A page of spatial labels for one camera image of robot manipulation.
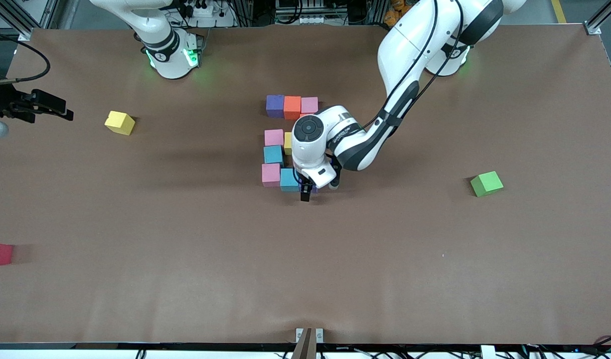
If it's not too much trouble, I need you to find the brown tapered post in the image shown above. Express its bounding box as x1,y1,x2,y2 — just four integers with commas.
291,328,317,359

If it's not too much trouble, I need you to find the blue foam cube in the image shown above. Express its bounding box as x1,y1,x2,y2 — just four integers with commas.
280,168,301,192
264,145,285,168

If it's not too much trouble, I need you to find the brown table cover sheet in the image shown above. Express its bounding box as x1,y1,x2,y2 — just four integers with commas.
0,24,611,346

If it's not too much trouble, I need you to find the orange fruit net bag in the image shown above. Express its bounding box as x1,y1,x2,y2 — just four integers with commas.
384,0,411,26

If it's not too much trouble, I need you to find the aluminium frame profile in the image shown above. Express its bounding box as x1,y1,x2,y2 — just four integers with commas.
583,0,611,35
0,0,62,41

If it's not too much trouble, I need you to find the silver metal mounting bracket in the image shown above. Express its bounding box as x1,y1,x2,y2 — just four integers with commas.
296,328,324,344

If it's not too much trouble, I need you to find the white power strip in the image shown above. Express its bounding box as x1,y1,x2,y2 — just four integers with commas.
277,14,336,25
178,1,226,18

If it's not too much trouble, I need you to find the green foam cube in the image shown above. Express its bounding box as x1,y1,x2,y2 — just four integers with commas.
470,171,504,197

